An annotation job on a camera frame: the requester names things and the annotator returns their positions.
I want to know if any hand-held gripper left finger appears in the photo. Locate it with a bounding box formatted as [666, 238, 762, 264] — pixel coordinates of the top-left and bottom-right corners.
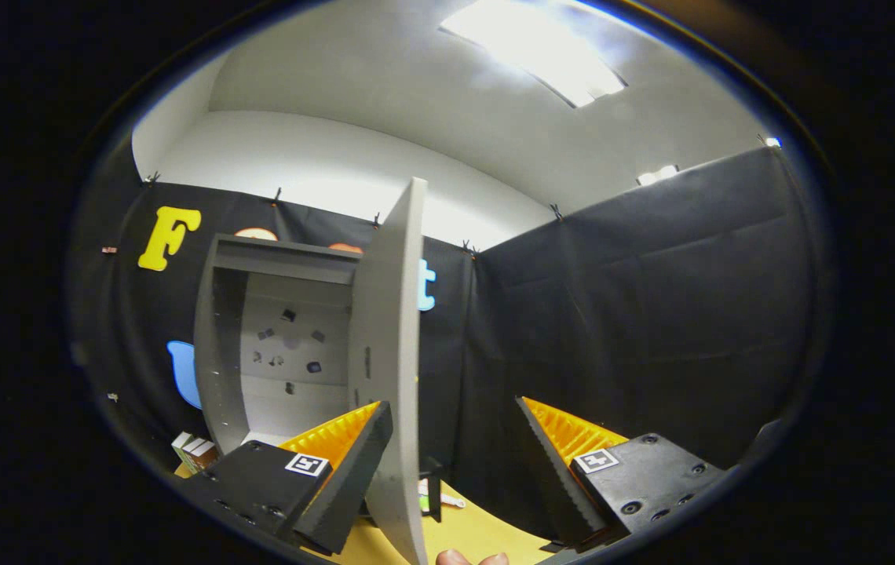
[177, 400, 395, 556]

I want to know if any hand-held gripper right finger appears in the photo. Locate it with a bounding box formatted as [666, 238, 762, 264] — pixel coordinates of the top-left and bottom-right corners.
[514, 395, 731, 550]

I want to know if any black door handle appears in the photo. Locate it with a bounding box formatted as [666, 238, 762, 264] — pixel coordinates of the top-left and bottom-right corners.
[418, 459, 443, 523]

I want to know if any beige cabinet door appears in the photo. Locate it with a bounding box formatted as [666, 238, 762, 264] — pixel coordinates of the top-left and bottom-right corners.
[349, 177, 429, 565]

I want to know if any green and pink plush toy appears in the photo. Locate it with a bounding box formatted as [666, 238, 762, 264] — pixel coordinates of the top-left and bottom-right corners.
[416, 479, 466, 509]

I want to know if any brown book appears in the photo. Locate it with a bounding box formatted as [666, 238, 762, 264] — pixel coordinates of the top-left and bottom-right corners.
[184, 438, 219, 474]

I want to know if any grey cabinet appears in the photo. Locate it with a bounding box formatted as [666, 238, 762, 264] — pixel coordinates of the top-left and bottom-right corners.
[192, 233, 374, 464]

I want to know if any black backdrop cloth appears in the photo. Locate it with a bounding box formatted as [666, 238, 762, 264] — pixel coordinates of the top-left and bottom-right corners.
[67, 145, 833, 550]

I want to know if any small ceiling light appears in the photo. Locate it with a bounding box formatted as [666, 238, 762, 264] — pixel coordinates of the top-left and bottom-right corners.
[636, 163, 680, 187]

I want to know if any long ceiling light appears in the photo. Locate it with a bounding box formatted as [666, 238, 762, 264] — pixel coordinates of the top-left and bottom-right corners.
[440, 0, 627, 109]

